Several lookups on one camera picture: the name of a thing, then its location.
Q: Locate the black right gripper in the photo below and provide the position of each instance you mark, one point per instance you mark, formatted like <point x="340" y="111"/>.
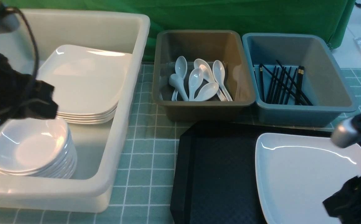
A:
<point x="345" y="204"/>

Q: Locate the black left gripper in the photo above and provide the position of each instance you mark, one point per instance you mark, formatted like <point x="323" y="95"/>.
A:
<point x="38" y="105"/>

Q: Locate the white bowl tray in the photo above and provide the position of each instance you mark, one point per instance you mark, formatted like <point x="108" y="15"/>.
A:
<point x="18" y="129"/>

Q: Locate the white square rice plate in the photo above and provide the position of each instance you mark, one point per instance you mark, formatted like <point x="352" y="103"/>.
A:
<point x="295" y="174"/>

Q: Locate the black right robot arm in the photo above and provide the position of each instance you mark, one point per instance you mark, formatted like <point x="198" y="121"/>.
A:
<point x="348" y="132"/>

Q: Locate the bottom stacked white plate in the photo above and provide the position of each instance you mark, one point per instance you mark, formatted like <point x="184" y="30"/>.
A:
<point x="91" y="121"/>

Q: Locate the lower stacked white bowls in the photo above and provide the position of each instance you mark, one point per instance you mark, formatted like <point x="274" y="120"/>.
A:
<point x="71" y="165"/>

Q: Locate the large white plastic bin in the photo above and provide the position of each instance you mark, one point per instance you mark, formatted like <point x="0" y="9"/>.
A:
<point x="99" y="146"/>

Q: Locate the blue plastic bin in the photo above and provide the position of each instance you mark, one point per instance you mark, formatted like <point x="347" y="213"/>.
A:
<point x="323" y="83"/>

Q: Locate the black chopstick gold tip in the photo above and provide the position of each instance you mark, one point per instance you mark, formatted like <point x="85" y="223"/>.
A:
<point x="299" y="87"/>

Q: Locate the black serving tray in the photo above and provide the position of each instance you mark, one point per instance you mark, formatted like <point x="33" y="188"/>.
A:
<point x="215" y="176"/>

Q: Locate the black chopstick in bin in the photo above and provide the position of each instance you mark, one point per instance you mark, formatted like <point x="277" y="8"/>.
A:
<point x="262" y="82"/>

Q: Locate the green checkered tablecloth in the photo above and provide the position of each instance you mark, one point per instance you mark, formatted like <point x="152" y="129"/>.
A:
<point x="142" y="188"/>

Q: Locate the green cloth backdrop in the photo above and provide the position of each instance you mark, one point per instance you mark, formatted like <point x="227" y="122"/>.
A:
<point x="326" y="19"/>

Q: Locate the brown plastic bin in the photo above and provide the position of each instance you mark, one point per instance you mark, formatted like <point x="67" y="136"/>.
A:
<point x="209" y="45"/>

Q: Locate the white spoon long centre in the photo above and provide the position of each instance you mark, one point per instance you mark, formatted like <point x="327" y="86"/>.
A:
<point x="208" y="76"/>

